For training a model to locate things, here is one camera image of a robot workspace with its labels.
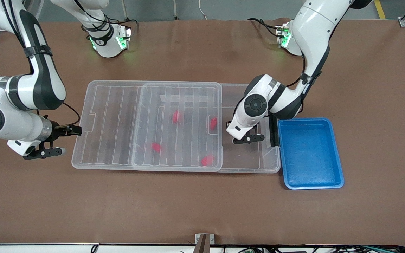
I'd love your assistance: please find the clear plastic box lid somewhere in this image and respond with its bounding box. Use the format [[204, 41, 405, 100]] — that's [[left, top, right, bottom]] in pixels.
[[72, 81, 223, 172]]

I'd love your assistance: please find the clear plastic storage box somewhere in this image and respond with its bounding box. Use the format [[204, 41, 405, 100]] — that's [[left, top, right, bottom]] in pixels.
[[132, 83, 281, 174]]

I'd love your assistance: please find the brown table mat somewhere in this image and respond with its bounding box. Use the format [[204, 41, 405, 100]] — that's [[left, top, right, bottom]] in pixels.
[[0, 18, 405, 246]]

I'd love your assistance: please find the blue plastic tray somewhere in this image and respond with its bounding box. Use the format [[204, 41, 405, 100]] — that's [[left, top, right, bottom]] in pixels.
[[278, 118, 345, 190]]

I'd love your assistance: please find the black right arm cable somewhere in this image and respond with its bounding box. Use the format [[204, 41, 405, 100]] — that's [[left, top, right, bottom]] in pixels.
[[62, 102, 82, 127]]

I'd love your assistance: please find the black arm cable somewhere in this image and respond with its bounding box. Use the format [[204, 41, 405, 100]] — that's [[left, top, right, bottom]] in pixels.
[[286, 53, 312, 87], [62, 102, 82, 127]]

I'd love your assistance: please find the black box latch handle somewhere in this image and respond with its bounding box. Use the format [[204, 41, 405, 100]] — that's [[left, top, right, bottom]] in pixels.
[[269, 118, 280, 147]]

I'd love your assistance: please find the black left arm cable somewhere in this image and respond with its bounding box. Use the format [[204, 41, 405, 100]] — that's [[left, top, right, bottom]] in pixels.
[[286, 53, 312, 87]]

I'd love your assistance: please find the black base power cable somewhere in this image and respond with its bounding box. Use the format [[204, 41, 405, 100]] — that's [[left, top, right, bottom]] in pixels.
[[247, 18, 281, 36]]

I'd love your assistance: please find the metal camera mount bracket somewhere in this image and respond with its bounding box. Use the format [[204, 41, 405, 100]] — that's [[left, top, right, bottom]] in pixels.
[[195, 233, 215, 253]]

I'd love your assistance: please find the white table edge rail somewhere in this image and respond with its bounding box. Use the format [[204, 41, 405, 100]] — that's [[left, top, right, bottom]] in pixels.
[[0, 243, 405, 253]]

